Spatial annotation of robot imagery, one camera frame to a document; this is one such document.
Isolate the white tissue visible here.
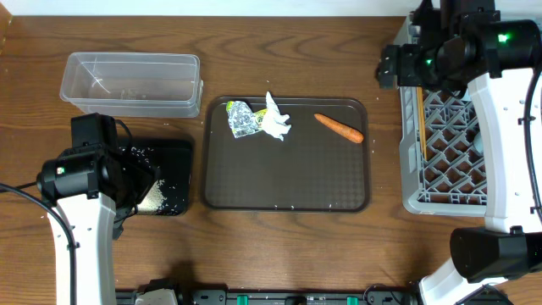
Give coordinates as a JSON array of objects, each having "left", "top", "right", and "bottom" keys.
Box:
[{"left": 261, "top": 91, "right": 291, "bottom": 141}]

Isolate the black plastic tray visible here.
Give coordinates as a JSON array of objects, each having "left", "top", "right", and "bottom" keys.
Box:
[{"left": 123, "top": 137, "right": 193, "bottom": 216}]

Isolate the wooden chopstick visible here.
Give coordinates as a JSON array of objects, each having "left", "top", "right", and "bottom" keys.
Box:
[
  {"left": 415, "top": 86, "right": 426, "bottom": 158},
  {"left": 418, "top": 86, "right": 428, "bottom": 161}
]

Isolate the clear plastic bin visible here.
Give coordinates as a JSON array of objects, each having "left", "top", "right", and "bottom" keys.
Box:
[{"left": 59, "top": 52, "right": 203, "bottom": 118}]

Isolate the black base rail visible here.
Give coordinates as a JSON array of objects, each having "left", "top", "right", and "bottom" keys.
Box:
[{"left": 115, "top": 279, "right": 422, "bottom": 305}]

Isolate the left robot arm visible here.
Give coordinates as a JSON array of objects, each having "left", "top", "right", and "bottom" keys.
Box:
[{"left": 36, "top": 114, "right": 133, "bottom": 304}]

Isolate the dark brown serving tray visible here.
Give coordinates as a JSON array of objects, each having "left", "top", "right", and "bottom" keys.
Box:
[{"left": 200, "top": 97, "right": 371, "bottom": 213}]

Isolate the grey dishwasher rack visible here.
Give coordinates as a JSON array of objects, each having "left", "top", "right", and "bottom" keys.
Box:
[{"left": 393, "top": 12, "right": 488, "bottom": 217}]

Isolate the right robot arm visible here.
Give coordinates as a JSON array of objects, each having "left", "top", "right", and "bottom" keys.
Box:
[{"left": 377, "top": 1, "right": 541, "bottom": 304}]

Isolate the foil wrapper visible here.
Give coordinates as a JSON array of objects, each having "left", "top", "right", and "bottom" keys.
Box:
[{"left": 226, "top": 101, "right": 267, "bottom": 138}]

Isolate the orange carrot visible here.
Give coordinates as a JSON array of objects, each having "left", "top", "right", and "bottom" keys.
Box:
[{"left": 314, "top": 114, "right": 364, "bottom": 143}]

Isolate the white rice pile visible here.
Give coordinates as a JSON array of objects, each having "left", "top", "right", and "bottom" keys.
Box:
[{"left": 126, "top": 146, "right": 187, "bottom": 215}]

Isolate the light blue cup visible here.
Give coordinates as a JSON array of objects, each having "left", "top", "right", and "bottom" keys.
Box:
[{"left": 473, "top": 133, "right": 484, "bottom": 154}]

